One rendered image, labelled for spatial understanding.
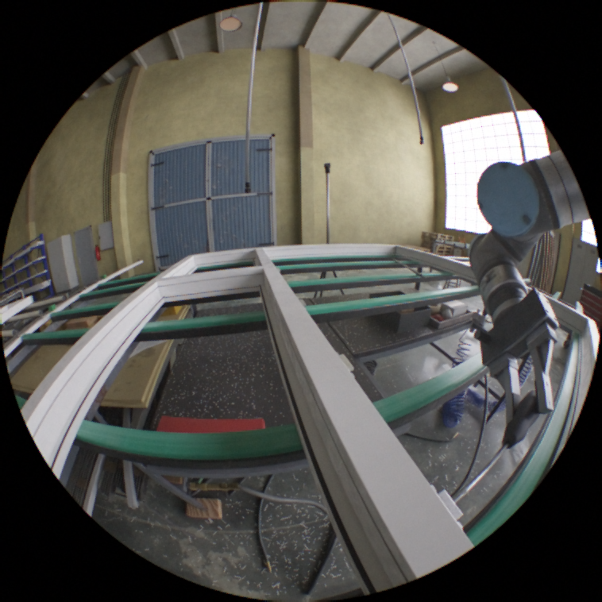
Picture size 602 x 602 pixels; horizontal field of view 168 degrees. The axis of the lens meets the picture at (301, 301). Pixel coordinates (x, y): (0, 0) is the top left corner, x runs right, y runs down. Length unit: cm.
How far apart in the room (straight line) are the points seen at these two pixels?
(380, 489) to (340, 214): 701
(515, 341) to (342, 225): 690
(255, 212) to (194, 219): 188
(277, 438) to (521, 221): 36
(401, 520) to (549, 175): 33
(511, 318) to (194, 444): 44
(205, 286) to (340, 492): 65
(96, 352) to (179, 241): 636
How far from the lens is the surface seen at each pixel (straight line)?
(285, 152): 690
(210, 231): 641
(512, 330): 33
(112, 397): 82
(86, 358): 44
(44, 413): 38
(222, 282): 69
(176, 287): 73
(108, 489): 106
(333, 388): 20
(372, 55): 1017
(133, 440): 31
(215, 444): 26
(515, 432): 25
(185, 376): 82
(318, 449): 23
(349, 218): 720
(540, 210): 29
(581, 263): 730
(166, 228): 688
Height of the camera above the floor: 108
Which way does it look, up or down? 22 degrees down
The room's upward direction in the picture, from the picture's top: 1 degrees counter-clockwise
